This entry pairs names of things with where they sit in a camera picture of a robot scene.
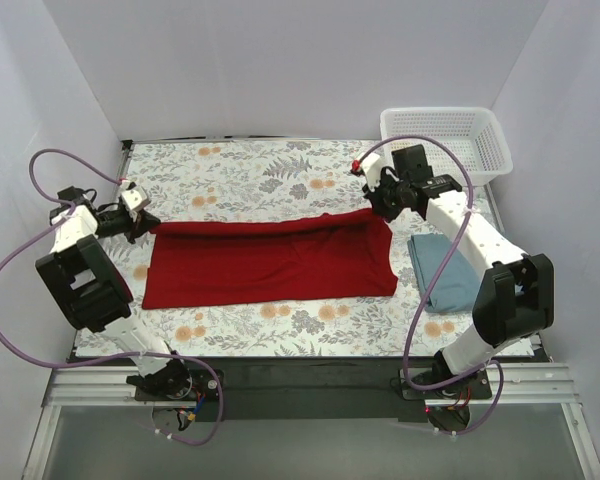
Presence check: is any white plastic basket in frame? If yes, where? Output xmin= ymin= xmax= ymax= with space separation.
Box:
xmin=379 ymin=106 xmax=514 ymax=187

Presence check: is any red t shirt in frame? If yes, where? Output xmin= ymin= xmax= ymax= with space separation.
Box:
xmin=142 ymin=209 xmax=398 ymax=310

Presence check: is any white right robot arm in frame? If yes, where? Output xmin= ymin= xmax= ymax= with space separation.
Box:
xmin=351 ymin=136 xmax=555 ymax=398

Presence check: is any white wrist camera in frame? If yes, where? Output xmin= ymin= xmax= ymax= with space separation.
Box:
xmin=119 ymin=186 xmax=151 ymax=218
xmin=351 ymin=153 xmax=383 ymax=191

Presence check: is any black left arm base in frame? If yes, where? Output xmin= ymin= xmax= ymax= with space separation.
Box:
xmin=126 ymin=369 xmax=225 ymax=402

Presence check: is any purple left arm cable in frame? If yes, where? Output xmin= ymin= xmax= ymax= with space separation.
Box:
xmin=0 ymin=148 xmax=227 ymax=447

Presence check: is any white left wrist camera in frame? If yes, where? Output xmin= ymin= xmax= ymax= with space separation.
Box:
xmin=119 ymin=186 xmax=151 ymax=218

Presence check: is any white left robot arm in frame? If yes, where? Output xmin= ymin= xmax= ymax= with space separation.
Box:
xmin=35 ymin=180 xmax=193 ymax=400

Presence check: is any aluminium mounting rail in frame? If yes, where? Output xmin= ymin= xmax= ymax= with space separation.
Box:
xmin=44 ymin=358 xmax=579 ymax=406

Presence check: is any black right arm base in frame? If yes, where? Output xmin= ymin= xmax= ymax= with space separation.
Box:
xmin=397 ymin=362 xmax=492 ymax=403

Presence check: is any folded blue t shirt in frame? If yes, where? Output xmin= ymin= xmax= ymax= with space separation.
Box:
xmin=407 ymin=233 xmax=480 ymax=314

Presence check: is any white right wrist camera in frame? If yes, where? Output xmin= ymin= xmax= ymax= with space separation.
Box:
xmin=351 ymin=153 xmax=383 ymax=191

